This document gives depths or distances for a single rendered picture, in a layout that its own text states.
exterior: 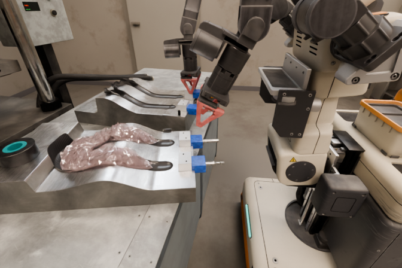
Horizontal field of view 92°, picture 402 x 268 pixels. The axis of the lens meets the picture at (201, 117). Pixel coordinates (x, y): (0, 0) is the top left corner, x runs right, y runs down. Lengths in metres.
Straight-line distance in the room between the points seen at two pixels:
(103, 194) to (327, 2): 0.61
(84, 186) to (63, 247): 0.12
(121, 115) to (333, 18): 0.74
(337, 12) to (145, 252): 0.59
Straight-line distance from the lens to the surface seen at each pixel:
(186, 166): 0.55
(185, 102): 0.78
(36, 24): 1.40
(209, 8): 3.21
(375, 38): 0.50
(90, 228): 0.58
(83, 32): 3.92
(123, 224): 0.56
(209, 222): 1.48
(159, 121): 0.78
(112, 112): 0.87
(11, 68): 1.23
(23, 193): 0.64
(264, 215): 1.21
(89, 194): 0.58
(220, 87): 0.45
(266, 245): 1.13
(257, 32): 0.41
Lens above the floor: 1.25
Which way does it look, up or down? 30 degrees down
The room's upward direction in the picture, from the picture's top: straight up
